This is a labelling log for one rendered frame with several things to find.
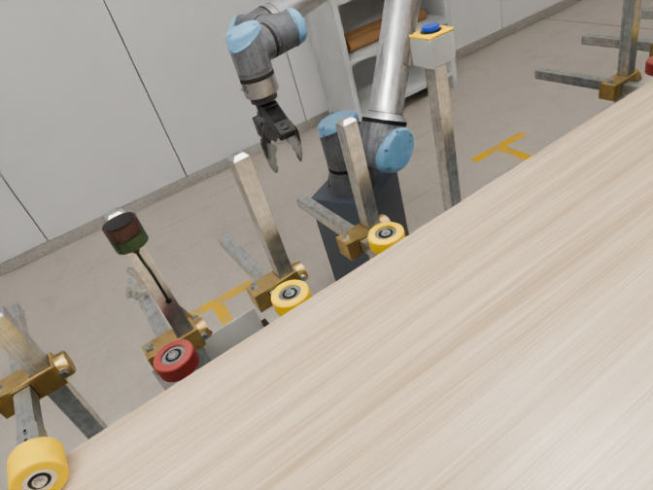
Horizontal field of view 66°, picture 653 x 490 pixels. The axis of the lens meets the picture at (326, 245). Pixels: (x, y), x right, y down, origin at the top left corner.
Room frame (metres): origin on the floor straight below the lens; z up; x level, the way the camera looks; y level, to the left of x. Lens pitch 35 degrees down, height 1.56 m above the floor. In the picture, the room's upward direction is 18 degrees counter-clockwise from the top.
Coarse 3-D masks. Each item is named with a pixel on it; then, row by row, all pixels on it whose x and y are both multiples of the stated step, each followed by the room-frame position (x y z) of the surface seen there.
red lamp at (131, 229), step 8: (136, 216) 0.79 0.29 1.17; (104, 224) 0.79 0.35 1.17; (136, 224) 0.77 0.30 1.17; (104, 232) 0.76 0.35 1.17; (112, 232) 0.75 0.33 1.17; (120, 232) 0.75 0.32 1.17; (128, 232) 0.76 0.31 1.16; (136, 232) 0.77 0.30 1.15; (112, 240) 0.76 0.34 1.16; (120, 240) 0.75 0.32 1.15
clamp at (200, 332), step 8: (200, 320) 0.84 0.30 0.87; (192, 328) 0.82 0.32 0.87; (200, 328) 0.82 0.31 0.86; (208, 328) 0.83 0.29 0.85; (160, 336) 0.83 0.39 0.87; (168, 336) 0.82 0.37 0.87; (176, 336) 0.81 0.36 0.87; (184, 336) 0.80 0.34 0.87; (192, 336) 0.81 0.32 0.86; (200, 336) 0.81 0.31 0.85; (208, 336) 0.82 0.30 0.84; (160, 344) 0.80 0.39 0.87; (192, 344) 0.80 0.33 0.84; (200, 344) 0.81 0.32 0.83; (144, 352) 0.79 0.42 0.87; (152, 352) 0.79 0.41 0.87; (152, 360) 0.77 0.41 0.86
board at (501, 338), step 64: (576, 128) 1.07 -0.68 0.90; (640, 128) 0.99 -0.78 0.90; (512, 192) 0.90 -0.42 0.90; (576, 192) 0.83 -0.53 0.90; (640, 192) 0.77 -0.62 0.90; (384, 256) 0.82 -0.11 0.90; (448, 256) 0.76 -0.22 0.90; (512, 256) 0.70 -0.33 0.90; (576, 256) 0.65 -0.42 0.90; (640, 256) 0.61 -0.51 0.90; (320, 320) 0.70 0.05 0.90; (384, 320) 0.65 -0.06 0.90; (448, 320) 0.60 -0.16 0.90; (512, 320) 0.56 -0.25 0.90; (576, 320) 0.52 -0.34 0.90; (640, 320) 0.48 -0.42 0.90; (192, 384) 0.64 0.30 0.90; (256, 384) 0.59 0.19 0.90; (320, 384) 0.55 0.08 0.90; (384, 384) 0.51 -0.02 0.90; (448, 384) 0.48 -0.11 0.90; (512, 384) 0.44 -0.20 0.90; (576, 384) 0.41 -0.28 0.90; (640, 384) 0.38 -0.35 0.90; (128, 448) 0.54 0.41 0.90; (192, 448) 0.51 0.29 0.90; (256, 448) 0.47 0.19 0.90; (320, 448) 0.44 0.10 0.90; (384, 448) 0.41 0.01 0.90; (448, 448) 0.38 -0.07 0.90; (512, 448) 0.35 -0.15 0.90; (576, 448) 0.33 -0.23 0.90; (640, 448) 0.30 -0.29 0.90
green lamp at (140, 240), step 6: (138, 234) 0.77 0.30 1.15; (144, 234) 0.78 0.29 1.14; (132, 240) 0.76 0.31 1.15; (138, 240) 0.76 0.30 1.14; (144, 240) 0.77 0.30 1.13; (114, 246) 0.76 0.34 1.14; (120, 246) 0.75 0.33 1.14; (126, 246) 0.75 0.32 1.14; (132, 246) 0.76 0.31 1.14; (138, 246) 0.76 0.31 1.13; (120, 252) 0.76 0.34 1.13; (126, 252) 0.75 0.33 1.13; (132, 252) 0.75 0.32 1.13
